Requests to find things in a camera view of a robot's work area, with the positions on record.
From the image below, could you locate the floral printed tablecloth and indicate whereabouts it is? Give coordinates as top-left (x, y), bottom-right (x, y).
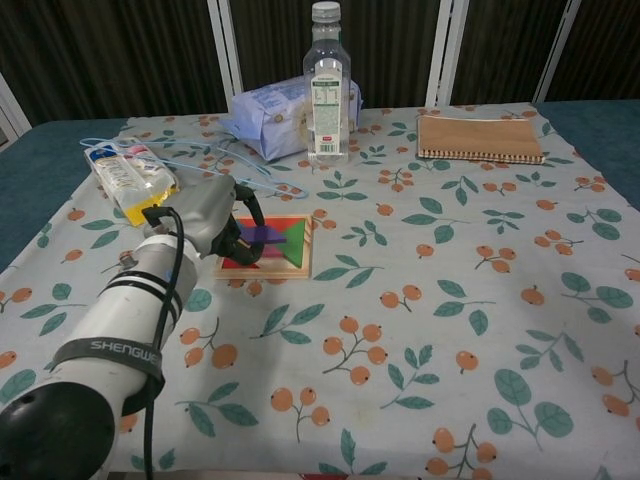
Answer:
top-left (0, 102), bottom-right (640, 480)

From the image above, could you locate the colourful tangram puzzle tray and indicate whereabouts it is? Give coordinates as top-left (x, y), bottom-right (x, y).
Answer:
top-left (213, 214), bottom-right (316, 281)

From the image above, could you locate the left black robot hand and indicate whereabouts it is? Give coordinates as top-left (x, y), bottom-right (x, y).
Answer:
top-left (143, 178), bottom-right (269, 269)

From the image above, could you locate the purple parallelogram tangram piece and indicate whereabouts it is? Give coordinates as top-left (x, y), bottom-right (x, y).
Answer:
top-left (237, 225), bottom-right (288, 247)

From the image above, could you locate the light blue wire hanger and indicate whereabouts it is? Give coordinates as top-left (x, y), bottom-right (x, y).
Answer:
top-left (79, 135), bottom-right (305, 200)

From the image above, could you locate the orange triangle tangram piece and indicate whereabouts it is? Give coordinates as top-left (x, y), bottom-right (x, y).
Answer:
top-left (238, 217), bottom-right (303, 232)

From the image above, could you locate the lavender tissue pack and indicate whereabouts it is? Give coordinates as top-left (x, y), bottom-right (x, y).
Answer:
top-left (218, 78), bottom-right (363, 162)

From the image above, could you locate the green triangle tangram piece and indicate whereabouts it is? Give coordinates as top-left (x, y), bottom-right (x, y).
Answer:
top-left (276, 218), bottom-right (308, 267)

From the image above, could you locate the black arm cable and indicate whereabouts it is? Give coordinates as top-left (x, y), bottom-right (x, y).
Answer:
top-left (141, 205), bottom-right (187, 480)

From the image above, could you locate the clear plastic bottle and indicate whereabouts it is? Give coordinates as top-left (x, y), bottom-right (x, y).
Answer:
top-left (302, 0), bottom-right (352, 166)

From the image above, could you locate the dark room divider panel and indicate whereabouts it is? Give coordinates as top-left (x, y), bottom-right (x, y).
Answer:
top-left (217, 0), bottom-right (454, 114)
top-left (427, 0), bottom-right (576, 107)
top-left (532, 0), bottom-right (640, 104)
top-left (0, 0), bottom-right (236, 126)

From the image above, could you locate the clear snack bag yellow edge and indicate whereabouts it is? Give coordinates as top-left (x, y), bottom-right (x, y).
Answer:
top-left (82, 141), bottom-right (182, 229)

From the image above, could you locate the brown spiral notebook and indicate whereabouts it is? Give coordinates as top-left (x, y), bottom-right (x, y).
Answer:
top-left (415, 114), bottom-right (547, 166)

